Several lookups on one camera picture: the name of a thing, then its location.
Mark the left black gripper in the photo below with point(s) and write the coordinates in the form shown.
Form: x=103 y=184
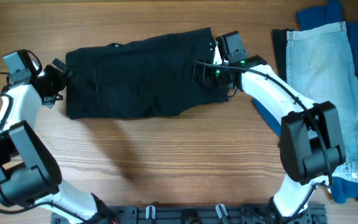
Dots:
x=60 y=78

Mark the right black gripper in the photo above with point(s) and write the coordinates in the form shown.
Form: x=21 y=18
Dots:
x=207 y=76

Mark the black shorts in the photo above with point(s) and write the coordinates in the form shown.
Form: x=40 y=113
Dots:
x=159 y=76

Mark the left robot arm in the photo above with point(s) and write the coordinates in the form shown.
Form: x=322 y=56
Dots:
x=29 y=175

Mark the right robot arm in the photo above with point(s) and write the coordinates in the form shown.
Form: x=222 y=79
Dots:
x=311 y=143

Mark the black garment under pile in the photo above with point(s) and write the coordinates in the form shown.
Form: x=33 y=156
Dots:
x=279 y=40

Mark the light blue denim shorts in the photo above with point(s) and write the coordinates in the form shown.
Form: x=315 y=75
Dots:
x=320 y=66

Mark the blue garment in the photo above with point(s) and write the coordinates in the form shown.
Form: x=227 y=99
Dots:
x=314 y=17

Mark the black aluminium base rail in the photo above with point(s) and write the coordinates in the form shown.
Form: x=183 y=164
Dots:
x=197 y=214

